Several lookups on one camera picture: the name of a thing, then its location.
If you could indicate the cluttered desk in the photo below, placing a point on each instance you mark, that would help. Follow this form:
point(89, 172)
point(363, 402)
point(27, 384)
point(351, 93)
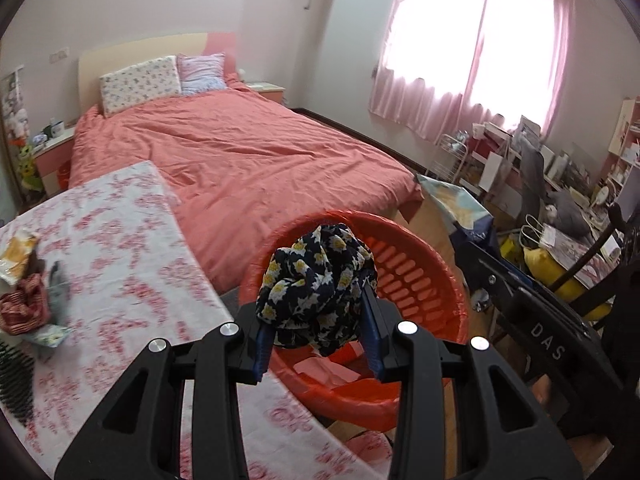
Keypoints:
point(495, 165)

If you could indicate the dark wooden chair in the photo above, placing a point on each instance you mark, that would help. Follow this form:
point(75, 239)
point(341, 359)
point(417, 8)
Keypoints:
point(607, 240)

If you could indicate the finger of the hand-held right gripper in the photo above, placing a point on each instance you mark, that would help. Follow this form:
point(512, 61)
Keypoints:
point(475, 265)

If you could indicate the yellow bag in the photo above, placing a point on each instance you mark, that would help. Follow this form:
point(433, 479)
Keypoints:
point(550, 267)

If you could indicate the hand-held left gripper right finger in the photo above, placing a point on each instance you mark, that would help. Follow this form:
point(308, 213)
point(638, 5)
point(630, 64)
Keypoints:
point(372, 350)

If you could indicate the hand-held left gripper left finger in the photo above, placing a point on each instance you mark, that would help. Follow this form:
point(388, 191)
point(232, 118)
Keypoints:
point(263, 355)

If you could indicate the map print bag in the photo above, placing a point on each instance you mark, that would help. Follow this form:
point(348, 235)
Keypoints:
point(457, 202)

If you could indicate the dark floral cloth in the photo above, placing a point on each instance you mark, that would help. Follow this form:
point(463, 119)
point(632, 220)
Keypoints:
point(310, 280)

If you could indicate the red striped cloth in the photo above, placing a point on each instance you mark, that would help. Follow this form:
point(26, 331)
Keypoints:
point(22, 305)

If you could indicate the pink curtain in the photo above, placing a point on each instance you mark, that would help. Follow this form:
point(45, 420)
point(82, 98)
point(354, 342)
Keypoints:
point(540, 110)
point(400, 80)

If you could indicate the hanging plush toy holder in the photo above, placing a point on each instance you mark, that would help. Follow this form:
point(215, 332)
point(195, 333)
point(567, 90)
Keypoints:
point(12, 110)

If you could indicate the pink nightstand with mugs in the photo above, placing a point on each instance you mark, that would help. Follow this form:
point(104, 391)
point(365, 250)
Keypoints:
point(55, 155)

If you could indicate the white paper bag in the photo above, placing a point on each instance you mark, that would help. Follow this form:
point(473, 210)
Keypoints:
point(532, 235)

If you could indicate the grey sock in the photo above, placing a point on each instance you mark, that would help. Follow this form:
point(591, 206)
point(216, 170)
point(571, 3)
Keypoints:
point(57, 290)

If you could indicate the grey cloth bundle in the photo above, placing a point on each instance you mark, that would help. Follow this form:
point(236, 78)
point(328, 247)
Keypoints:
point(570, 210)

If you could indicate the grey office chair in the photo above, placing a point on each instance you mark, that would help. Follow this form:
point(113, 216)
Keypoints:
point(532, 175)

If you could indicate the pink paper sheet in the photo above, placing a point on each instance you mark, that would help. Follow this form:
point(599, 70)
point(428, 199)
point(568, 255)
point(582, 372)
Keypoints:
point(330, 372)

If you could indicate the white mug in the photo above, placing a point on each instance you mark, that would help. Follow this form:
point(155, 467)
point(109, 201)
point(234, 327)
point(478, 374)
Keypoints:
point(57, 128)

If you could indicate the cream pink headboard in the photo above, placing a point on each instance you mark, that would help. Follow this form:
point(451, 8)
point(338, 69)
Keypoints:
point(125, 52)

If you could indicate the white bookshelf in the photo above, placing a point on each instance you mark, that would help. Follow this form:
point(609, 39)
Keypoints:
point(625, 140)

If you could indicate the yellow snack packet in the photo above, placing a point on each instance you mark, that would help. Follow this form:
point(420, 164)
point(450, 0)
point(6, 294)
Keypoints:
point(20, 255)

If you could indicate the green plush toy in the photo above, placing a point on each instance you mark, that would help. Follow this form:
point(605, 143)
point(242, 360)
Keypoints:
point(29, 170)

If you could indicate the red bed blanket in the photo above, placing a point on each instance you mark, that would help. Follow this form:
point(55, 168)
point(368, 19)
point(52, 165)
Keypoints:
point(250, 160)

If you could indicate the striped pink pillow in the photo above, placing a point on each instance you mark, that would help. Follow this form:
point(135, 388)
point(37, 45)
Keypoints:
point(202, 72)

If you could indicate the floral pillow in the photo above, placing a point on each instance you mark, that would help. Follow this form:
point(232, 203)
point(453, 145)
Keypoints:
point(140, 82)

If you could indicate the small red bin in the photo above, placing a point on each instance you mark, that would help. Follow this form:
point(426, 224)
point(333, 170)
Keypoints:
point(64, 178)

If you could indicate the red plastic basket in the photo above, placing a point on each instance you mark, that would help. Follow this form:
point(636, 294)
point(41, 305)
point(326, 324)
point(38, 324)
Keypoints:
point(415, 280)

